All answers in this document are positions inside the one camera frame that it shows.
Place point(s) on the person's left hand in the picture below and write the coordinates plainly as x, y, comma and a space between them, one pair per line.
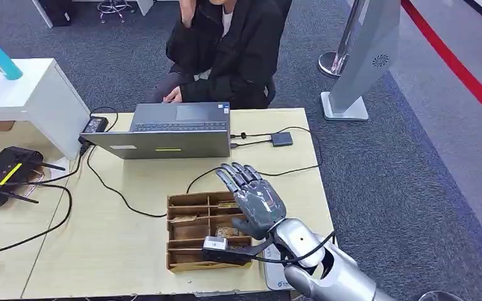
173, 96

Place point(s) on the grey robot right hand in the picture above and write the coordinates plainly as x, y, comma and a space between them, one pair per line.
259, 203

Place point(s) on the person's right hand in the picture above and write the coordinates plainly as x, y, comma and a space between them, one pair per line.
187, 12

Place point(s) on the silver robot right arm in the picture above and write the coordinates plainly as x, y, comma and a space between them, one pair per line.
340, 274

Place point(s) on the card in wooden box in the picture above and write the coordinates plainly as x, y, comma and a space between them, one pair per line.
226, 232
183, 218
226, 204

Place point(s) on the grey laptop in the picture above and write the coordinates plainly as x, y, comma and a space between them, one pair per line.
162, 145

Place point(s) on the person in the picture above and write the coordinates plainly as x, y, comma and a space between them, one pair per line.
245, 45

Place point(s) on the dark grey usb hub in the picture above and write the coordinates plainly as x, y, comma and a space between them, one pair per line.
282, 139

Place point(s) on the chrome chair base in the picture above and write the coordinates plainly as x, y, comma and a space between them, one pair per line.
114, 8

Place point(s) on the wooden card box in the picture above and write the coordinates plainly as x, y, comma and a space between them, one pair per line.
189, 230

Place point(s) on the white card reader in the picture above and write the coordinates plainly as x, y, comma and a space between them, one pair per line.
275, 278

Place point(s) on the black power adapter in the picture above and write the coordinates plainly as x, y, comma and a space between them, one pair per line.
95, 124

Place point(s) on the black cabinet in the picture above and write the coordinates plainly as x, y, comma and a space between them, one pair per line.
58, 10

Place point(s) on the white cabinet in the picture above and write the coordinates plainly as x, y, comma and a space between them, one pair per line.
29, 99

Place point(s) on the grey kiosk stand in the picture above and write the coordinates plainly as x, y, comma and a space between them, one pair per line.
365, 58

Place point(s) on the black wifi router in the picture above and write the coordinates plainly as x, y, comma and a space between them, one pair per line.
0, 176

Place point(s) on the clear round base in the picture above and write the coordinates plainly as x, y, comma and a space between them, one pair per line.
440, 296

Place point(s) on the red floor tape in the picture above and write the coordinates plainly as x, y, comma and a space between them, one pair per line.
453, 62

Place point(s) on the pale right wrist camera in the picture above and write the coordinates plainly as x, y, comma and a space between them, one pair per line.
215, 243

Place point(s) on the chrome stanchion post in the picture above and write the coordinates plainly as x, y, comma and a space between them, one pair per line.
332, 62

